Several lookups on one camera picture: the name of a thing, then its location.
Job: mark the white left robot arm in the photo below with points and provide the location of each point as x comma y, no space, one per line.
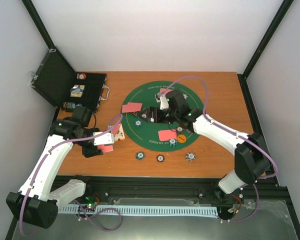
36,203

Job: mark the white purple chip stack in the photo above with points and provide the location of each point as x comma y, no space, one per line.
190,156

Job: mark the orange big blind button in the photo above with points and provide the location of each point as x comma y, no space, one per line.
181,138

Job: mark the black poker case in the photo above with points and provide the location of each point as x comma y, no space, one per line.
55,77

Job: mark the red backed playing card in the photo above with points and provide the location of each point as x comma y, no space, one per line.
131,107

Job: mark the blue card box in case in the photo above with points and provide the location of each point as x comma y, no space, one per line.
77,91

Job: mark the chip row in case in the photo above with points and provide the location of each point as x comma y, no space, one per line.
70,106

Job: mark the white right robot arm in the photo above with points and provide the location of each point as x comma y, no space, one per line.
251,160

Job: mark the dark red chip stack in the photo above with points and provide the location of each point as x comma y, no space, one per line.
160,158

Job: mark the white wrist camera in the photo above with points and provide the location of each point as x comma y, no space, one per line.
103,139
162,100

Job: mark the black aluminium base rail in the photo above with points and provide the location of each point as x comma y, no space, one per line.
200,190

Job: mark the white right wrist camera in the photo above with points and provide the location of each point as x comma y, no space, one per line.
162,100

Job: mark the playing card box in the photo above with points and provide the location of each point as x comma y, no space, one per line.
118,133

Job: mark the round green poker mat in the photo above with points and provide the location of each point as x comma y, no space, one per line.
152,128

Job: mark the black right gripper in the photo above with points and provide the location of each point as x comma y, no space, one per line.
155,117

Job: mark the orange chip in case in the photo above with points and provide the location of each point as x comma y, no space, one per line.
81,76

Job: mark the single blue poker chip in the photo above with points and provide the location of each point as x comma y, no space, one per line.
138,123

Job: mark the triangular dealer button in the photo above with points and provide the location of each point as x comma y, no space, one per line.
135,114

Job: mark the red playing card deck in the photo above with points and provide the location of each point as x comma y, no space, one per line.
105,148

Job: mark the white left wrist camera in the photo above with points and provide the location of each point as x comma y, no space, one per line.
103,139

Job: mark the blue poker chip stack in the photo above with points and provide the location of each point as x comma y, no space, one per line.
140,155

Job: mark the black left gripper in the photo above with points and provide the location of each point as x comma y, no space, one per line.
89,152

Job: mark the light blue cable duct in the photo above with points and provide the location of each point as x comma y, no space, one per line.
154,211

